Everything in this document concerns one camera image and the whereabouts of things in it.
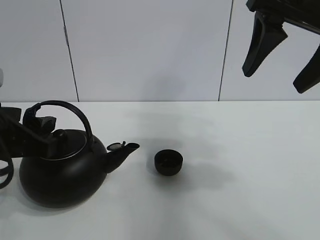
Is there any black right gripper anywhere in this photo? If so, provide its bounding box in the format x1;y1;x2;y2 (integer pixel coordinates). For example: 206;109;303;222
242;0;320;94

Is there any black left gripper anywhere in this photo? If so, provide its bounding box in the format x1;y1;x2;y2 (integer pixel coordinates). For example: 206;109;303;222
0;106;60;159

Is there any black round teapot kettle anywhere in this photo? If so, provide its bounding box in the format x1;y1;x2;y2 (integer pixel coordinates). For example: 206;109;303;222
19;100;140;209

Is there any small black teacup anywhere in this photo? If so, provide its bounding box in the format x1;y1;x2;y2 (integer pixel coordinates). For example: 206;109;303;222
154;149;184;177

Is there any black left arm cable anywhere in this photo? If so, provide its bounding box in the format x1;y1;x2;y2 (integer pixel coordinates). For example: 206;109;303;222
0;117;15;191

